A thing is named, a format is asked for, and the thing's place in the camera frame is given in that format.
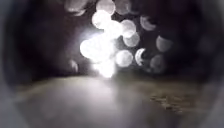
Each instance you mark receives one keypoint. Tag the grey paved path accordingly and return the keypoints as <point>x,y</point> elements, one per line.
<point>90,103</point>

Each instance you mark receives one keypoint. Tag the leaf-strewn ground verge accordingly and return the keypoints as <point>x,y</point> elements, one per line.
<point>173,98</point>

